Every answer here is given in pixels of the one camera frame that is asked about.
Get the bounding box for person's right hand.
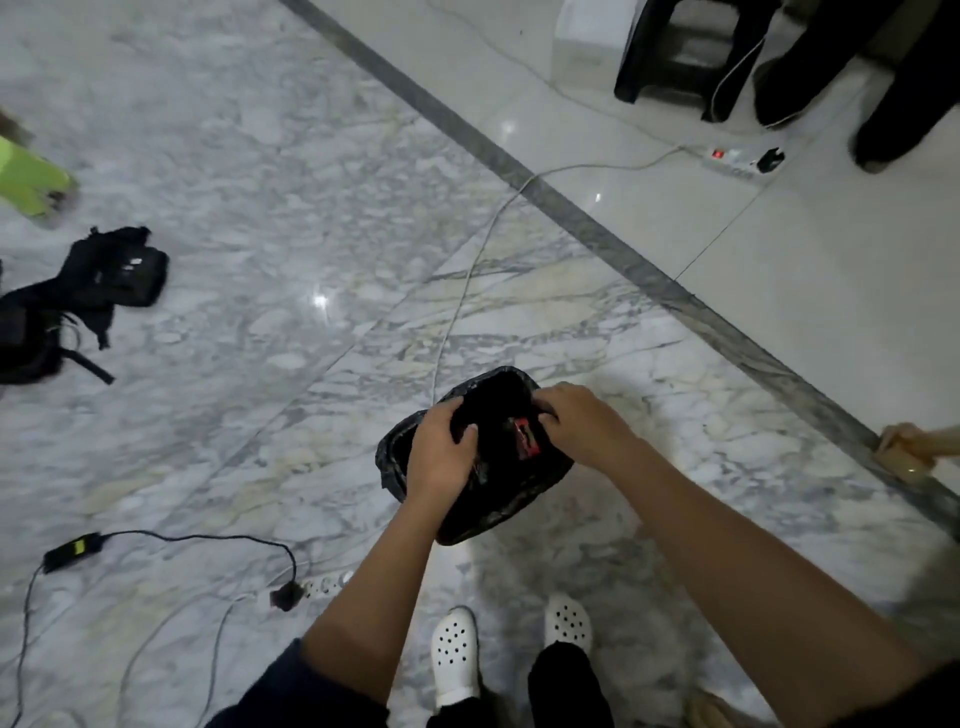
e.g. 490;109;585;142
530;382;643;478

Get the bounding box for person's left hand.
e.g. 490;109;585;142
404;397;481;505

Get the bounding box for black trash bag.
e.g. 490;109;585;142
374;365;575;547

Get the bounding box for person's left forearm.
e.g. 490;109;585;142
299;494;451;708

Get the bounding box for black shoulder bag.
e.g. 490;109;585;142
0;224;172;388

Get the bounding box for person's right forearm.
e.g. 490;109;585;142
599;440;935;728

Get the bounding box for person's white right clog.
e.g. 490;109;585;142
543;592;594;654

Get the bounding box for person's white clog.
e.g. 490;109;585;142
543;592;594;654
431;605;481;710

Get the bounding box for person's white left clog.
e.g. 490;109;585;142
431;605;481;710

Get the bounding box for person's black trousers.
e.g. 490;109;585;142
425;641;616;728

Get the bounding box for person's navy shirt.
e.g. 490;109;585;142
206;637;960;728

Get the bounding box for black power adapter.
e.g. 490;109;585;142
41;530;105;576

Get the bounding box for black plastic stool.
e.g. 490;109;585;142
613;0;783;125

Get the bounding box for black cable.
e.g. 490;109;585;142
7;528;300;728

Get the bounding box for long white cable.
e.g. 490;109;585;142
429;146;714;410

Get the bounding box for white power strip red switch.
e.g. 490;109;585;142
704;144;787;181

